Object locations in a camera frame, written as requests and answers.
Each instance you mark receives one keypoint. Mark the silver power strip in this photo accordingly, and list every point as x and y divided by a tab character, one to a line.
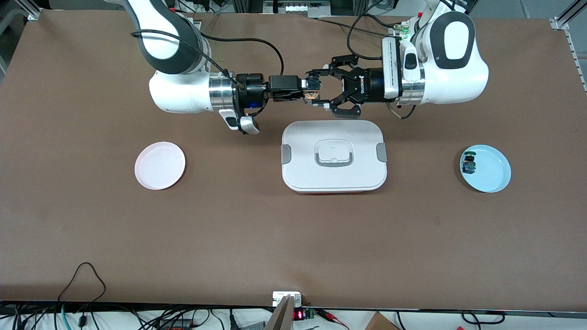
298	8

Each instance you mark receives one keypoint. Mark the light blue round plate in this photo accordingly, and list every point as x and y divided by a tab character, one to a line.
493	169

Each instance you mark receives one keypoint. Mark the grey metal bar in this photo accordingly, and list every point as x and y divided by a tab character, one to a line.
282	316

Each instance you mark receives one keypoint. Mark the orange and black switch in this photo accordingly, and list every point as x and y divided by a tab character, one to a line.
312	95

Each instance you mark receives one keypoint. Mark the red digit display board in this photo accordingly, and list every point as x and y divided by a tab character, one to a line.
300	315

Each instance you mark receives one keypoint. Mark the small white electronics box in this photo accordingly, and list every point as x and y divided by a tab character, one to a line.
282	297

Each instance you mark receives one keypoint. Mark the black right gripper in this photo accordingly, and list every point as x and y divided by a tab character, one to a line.
251	89

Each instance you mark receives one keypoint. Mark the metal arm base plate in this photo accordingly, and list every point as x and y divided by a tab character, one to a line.
196	24
393	32

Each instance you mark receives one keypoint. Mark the white lidded container grey latches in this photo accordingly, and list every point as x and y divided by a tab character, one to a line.
334	178

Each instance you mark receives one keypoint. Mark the aluminium frame rail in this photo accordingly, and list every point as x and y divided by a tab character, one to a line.
560	23

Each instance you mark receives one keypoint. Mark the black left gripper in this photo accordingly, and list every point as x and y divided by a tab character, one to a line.
367	85

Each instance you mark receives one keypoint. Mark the brown cardboard box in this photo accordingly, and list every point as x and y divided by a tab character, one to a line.
380	323

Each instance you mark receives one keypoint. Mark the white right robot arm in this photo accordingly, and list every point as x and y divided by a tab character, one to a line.
174	94

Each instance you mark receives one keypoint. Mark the green and blue switch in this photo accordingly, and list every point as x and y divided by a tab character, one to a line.
468	162

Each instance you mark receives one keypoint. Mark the aluminium profile corner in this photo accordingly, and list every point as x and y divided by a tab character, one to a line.
32	11

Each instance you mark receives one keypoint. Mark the red and black clip leads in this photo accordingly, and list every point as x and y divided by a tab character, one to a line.
332	316

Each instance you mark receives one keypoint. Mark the pink round plate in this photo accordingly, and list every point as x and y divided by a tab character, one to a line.
159	166

